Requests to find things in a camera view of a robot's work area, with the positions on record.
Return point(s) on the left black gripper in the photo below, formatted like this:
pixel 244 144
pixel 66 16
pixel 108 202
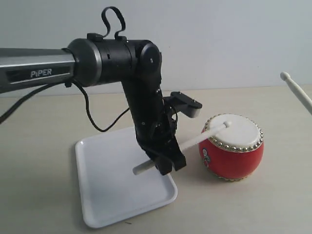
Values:
pixel 157 139

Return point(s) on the horizontal white wooden drumstick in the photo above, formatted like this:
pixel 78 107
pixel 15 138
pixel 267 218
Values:
pixel 185 145

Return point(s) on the vertical white wooden drumstick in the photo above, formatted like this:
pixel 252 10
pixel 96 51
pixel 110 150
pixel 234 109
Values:
pixel 297 91

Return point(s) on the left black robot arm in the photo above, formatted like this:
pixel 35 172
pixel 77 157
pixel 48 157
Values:
pixel 92 61

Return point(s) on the small red Chinese drum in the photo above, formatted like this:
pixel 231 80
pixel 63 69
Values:
pixel 235 152

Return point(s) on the white rectangular plastic tray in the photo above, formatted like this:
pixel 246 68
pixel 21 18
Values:
pixel 109 190

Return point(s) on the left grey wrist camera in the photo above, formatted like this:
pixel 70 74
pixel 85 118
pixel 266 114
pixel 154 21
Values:
pixel 180 102

